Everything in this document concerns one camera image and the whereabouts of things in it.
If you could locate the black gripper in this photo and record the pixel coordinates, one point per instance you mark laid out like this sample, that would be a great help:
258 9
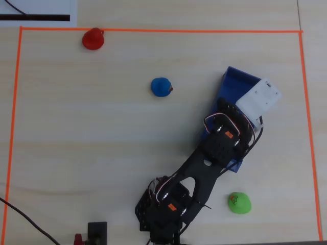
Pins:
228 86

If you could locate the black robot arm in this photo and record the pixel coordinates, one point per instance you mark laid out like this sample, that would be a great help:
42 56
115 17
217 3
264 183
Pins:
199 173

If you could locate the blue plastic box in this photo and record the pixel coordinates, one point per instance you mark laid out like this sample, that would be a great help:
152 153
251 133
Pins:
235 84

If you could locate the blue rubber duck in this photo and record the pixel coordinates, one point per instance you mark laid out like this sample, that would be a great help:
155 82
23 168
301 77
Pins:
160 87

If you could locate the green rubber duck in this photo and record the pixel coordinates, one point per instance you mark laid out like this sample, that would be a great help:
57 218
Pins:
239 203

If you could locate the red rubber duck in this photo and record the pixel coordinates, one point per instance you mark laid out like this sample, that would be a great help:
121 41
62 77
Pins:
93 39

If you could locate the orange tape strip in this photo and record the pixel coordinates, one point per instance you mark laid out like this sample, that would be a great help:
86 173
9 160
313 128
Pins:
12 127
309 127
178 30

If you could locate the red clamp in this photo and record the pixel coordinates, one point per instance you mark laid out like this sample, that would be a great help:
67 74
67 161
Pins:
78 240

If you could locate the paper with black print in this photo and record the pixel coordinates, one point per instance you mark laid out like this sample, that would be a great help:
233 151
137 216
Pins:
38 7

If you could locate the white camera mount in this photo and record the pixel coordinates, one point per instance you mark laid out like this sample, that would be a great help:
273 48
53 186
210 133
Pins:
259 99

